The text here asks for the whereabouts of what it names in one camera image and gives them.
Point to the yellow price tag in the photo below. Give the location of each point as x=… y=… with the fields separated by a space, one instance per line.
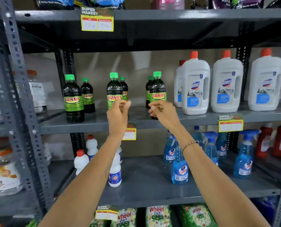
x=130 y=133
x=97 y=21
x=106 y=213
x=230 y=124

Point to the person's left hand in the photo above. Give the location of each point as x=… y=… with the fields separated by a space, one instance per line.
x=118 y=120

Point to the small white bottle red cap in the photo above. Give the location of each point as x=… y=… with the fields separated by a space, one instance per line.
x=91 y=145
x=120 y=154
x=81 y=161
x=115 y=173

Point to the blue detergent pouch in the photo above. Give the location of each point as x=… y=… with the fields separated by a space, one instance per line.
x=54 y=2
x=107 y=2

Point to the group of blue spray bottles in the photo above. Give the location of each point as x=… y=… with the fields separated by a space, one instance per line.
x=243 y=163

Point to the person's right hand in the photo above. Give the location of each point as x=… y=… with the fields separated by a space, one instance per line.
x=166 y=114

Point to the gray metal shelf rack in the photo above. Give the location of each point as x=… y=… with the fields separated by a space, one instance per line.
x=10 y=205
x=154 y=15

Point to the blue packet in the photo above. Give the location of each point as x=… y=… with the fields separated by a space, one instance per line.
x=264 y=206

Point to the person's right forearm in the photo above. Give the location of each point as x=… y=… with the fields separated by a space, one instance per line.
x=216 y=186

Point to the green detergent packet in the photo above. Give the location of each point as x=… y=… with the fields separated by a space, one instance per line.
x=197 y=216
x=158 y=216
x=125 y=218
x=96 y=223

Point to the pink bottle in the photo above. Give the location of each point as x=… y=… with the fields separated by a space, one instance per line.
x=167 y=2

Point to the row of dark green-capped bottles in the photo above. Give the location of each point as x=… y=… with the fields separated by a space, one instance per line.
x=73 y=101

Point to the person's left forearm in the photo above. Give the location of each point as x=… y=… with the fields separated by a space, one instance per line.
x=88 y=184

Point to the person's left fingers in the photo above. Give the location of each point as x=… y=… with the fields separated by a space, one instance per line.
x=124 y=105

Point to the person's right fingers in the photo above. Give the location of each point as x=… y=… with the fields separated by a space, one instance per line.
x=155 y=106

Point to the purple detergent pouch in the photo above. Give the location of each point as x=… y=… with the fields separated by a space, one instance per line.
x=218 y=2
x=247 y=1

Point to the white jug orange cap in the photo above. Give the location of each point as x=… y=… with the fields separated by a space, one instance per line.
x=178 y=82
x=226 y=73
x=194 y=75
x=265 y=70

